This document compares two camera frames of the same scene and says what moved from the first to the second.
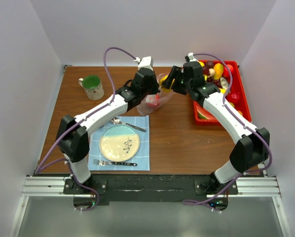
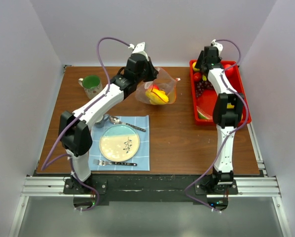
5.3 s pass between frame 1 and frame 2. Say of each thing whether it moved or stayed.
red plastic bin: stayed
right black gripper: moved
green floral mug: stayed
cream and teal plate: stayed
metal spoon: stayed
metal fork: stayed
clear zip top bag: moved
